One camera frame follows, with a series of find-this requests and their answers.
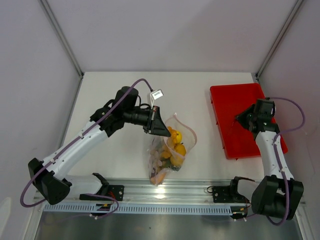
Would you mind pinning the left aluminium frame post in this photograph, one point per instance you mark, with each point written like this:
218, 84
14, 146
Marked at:
54, 23

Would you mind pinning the yellow toy ginger root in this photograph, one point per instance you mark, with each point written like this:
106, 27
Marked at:
169, 144

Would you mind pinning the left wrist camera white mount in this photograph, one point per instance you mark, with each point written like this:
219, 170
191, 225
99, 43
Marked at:
155, 95

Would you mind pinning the red plastic tray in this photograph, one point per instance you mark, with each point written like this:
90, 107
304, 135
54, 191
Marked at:
229, 101

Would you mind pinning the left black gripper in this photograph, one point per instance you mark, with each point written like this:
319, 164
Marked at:
155, 125

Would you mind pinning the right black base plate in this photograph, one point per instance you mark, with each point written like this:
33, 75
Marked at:
225, 194

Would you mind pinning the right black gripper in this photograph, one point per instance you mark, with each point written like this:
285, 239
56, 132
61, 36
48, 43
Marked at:
240, 117

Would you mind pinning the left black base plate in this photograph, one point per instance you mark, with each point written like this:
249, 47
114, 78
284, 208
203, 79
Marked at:
112, 191

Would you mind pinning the longan bunch with leaves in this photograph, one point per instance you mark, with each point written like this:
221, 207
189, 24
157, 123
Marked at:
158, 163

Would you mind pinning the aluminium frame post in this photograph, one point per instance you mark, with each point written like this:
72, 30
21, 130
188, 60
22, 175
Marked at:
284, 29
54, 23

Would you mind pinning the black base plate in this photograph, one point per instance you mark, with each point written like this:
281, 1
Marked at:
112, 191
225, 194

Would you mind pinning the right aluminium frame post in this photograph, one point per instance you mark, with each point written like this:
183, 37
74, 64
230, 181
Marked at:
284, 29

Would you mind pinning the small yellow toy mango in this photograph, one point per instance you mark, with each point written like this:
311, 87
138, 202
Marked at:
180, 150

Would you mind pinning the aluminium mounting rail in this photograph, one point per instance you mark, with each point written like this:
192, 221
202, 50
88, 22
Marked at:
141, 191

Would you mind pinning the white slotted cable duct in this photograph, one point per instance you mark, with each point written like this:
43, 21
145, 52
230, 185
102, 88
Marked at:
131, 208

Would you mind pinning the toy ham slice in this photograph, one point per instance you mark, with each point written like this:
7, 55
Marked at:
157, 178

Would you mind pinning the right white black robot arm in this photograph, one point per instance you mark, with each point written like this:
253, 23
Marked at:
278, 194

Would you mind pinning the clear pink zip top bag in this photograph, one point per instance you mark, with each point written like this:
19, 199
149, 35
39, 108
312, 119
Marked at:
189, 139

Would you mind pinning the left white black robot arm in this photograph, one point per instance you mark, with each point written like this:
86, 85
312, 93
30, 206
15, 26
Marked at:
50, 176

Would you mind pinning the yellow toy pepper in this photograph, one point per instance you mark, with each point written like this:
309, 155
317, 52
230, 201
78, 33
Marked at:
177, 137

